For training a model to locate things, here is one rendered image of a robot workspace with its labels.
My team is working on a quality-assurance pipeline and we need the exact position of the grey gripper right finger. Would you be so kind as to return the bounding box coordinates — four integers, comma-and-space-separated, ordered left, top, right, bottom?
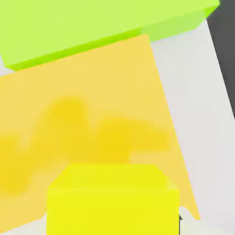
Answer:
179, 206, 235, 235

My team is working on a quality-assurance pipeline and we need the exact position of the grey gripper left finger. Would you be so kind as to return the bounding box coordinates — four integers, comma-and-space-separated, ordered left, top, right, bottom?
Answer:
0, 213, 48, 235

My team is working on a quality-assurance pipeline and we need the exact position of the small yellow cube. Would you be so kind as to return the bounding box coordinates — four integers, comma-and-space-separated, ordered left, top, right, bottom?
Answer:
46, 162, 180, 235

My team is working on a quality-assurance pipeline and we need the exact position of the large orange box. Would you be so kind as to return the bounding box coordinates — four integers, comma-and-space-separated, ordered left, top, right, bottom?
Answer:
0, 34, 201, 234

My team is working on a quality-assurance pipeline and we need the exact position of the large lime green box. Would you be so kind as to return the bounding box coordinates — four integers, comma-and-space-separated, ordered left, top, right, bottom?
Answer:
0, 0, 220, 72

